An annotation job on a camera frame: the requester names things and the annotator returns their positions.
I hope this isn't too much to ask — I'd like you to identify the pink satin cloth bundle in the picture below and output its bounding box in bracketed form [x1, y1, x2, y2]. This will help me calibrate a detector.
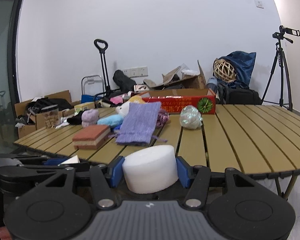
[156, 108, 170, 128]

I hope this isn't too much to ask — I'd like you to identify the silver folding step stool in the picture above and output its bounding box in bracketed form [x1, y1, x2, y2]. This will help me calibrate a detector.
[81, 75, 105, 103]

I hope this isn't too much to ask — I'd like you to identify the white plush toy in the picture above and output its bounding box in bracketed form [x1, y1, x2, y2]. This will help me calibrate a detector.
[115, 101, 130, 118]

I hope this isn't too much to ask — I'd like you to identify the black rolled bag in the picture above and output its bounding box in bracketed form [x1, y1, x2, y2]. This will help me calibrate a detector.
[113, 69, 136, 93]

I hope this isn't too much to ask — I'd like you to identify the black luggage bag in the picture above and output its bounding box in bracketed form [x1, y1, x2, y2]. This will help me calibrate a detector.
[218, 83, 262, 105]

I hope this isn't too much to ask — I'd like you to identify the lilac fuzzy slipper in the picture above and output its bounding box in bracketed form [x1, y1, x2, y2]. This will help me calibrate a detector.
[81, 109, 99, 128]

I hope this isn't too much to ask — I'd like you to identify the cardboard box with black clothes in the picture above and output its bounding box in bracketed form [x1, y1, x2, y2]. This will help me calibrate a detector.
[14, 90, 81, 139]

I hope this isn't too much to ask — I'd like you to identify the black camera tripod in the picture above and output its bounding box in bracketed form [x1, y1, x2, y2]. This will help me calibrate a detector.
[261, 33, 293, 112]

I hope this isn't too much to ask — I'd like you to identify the white wall socket strip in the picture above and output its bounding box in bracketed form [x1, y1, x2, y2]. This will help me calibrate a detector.
[122, 66, 148, 77]

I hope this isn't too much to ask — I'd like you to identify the yellow plush toy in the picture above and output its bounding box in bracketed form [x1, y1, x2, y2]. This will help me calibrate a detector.
[128, 95, 146, 104]

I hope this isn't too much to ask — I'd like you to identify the blue water bottle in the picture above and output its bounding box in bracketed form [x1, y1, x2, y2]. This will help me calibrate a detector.
[206, 76, 218, 92]

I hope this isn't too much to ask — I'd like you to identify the dark glass door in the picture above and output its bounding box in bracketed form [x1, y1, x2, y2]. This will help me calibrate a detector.
[0, 0, 22, 153]

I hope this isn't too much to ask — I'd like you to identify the clear jar with black lid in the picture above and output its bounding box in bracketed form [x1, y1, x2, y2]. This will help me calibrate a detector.
[41, 105, 60, 128]

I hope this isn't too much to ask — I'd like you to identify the yellow small carton box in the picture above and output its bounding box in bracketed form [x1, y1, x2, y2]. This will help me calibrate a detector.
[74, 102, 95, 112]

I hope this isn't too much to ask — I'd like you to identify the blue fabric bag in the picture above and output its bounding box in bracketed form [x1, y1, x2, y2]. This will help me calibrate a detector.
[217, 51, 257, 89]

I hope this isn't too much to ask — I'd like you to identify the woven rattan ball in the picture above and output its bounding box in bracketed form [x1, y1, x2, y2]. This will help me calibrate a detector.
[213, 59, 237, 83]

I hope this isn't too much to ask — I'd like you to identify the light blue plush toy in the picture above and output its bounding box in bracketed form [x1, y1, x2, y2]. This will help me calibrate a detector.
[97, 114, 124, 127]

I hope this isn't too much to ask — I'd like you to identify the iridescent wrap ball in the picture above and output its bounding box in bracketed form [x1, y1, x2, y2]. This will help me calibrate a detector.
[179, 105, 203, 130]

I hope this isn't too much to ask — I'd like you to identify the white wall switch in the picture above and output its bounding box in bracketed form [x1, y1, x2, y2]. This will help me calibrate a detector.
[255, 0, 264, 9]

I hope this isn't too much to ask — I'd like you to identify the folding slatted camping table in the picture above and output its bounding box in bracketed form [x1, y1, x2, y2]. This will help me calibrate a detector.
[13, 103, 300, 201]

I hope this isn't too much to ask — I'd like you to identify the black trolley handle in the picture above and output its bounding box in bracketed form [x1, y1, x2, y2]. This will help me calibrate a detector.
[94, 39, 111, 92]

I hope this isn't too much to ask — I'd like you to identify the red fruit cardboard box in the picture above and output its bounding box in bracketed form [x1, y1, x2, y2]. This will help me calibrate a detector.
[140, 88, 216, 114]

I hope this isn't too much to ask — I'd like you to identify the open brown cardboard box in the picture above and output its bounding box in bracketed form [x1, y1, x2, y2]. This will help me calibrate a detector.
[143, 61, 206, 90]

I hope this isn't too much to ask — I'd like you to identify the red and tan sponge block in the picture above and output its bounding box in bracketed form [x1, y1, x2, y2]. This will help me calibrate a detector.
[72, 125, 111, 150]

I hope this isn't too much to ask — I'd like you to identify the white foam cylinder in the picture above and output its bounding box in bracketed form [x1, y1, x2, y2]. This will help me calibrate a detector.
[122, 145, 178, 194]

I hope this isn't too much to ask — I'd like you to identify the black glove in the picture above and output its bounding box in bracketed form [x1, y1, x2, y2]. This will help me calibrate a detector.
[67, 111, 83, 125]

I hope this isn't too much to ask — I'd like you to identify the purple knitted pouch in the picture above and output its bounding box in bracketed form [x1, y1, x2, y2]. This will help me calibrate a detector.
[116, 102, 161, 146]

